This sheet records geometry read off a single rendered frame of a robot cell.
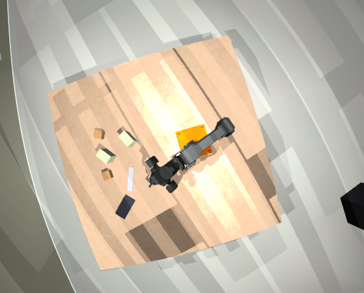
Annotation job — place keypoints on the white flat bar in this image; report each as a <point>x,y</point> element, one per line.
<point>130,178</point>

